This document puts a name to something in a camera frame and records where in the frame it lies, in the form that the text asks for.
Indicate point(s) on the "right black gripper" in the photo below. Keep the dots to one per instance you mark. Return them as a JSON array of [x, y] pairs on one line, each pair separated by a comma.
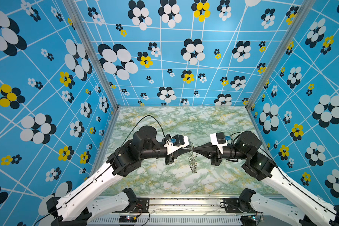
[[211, 151]]

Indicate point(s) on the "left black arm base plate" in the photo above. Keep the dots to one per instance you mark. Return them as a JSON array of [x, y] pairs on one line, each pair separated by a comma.
[[141, 205]]

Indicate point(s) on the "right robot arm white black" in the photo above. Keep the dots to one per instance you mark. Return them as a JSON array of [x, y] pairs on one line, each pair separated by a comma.
[[307, 208]]

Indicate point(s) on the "left rear aluminium post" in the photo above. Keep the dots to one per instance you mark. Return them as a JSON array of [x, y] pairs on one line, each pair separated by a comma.
[[82, 33]]

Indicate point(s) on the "right rear aluminium post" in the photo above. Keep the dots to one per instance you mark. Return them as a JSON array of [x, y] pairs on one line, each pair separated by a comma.
[[280, 51]]

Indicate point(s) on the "aluminium post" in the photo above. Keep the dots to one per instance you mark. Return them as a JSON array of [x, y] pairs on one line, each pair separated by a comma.
[[280, 51], [82, 33]]

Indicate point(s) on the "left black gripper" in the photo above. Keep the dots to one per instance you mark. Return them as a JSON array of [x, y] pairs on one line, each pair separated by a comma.
[[171, 158]]

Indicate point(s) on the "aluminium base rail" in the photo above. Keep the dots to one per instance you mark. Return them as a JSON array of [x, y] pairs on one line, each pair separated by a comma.
[[204, 211]]

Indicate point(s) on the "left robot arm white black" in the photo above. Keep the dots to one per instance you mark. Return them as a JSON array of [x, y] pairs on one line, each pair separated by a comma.
[[81, 206]]

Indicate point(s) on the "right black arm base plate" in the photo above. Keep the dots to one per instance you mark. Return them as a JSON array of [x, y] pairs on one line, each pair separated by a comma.
[[233, 205]]

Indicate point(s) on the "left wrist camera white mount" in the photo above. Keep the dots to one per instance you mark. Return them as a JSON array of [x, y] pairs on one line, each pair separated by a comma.
[[175, 143]]

